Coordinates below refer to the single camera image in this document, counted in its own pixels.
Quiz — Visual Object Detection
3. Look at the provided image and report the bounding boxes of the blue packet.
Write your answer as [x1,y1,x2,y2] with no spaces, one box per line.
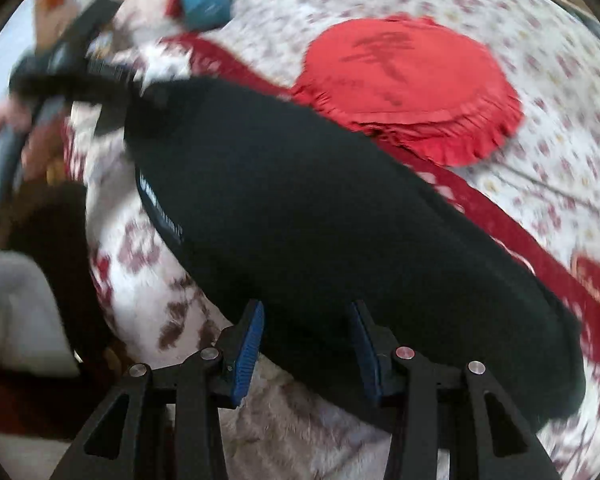
[179,0,231,32]

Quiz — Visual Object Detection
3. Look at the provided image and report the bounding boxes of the floral bed sheet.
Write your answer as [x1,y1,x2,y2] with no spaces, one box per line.
[107,0,600,281]

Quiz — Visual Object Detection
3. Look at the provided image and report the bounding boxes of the red patterned plush blanket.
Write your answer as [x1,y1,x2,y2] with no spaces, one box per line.
[60,32,600,480]

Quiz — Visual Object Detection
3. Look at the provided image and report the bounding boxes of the round red ruffled cushion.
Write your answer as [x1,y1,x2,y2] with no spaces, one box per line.
[290,15,526,168]

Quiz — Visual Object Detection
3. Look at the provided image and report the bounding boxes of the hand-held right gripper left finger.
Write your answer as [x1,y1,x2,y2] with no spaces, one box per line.
[50,299,265,480]

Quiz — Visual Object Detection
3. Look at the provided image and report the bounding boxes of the person's left hand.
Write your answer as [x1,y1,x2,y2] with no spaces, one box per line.
[0,94,68,181]

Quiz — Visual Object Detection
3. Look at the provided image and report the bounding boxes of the black pants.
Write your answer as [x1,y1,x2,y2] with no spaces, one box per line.
[124,79,587,434]

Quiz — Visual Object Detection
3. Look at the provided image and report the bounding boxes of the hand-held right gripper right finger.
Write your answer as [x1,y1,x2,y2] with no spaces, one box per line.
[347,300,562,480]

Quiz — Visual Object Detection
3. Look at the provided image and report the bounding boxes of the grey cloth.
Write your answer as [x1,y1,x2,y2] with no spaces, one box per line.
[0,249,81,378]

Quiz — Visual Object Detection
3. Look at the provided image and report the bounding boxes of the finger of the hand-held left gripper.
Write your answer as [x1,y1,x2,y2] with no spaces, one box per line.
[82,57,142,92]

